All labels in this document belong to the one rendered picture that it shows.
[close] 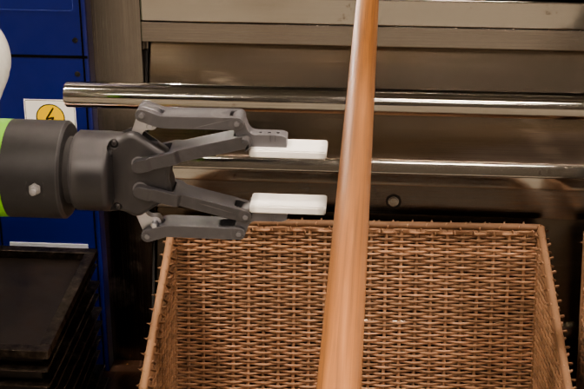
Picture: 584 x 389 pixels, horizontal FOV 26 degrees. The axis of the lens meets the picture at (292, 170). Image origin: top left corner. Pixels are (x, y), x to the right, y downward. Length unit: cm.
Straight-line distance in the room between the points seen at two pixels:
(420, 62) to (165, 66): 37
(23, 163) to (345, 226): 31
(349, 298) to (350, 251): 7
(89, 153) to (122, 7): 68
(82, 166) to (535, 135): 86
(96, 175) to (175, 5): 68
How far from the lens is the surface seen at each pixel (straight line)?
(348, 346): 87
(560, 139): 184
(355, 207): 107
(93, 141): 117
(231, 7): 179
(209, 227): 118
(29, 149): 116
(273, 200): 117
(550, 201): 189
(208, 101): 143
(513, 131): 184
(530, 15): 179
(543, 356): 183
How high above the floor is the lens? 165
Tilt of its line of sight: 23 degrees down
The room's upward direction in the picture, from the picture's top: straight up
